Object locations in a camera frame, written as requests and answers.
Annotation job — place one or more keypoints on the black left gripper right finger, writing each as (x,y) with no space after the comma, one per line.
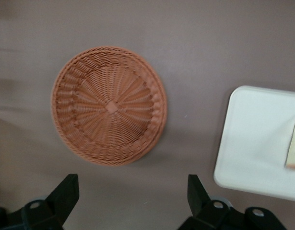
(200,208)

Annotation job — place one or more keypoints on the cream plastic tray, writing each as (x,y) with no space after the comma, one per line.
(252,143)

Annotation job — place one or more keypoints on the round brown wicker basket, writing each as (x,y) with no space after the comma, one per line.
(109,107)

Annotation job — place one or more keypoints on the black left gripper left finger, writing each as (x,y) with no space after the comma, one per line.
(58,203)

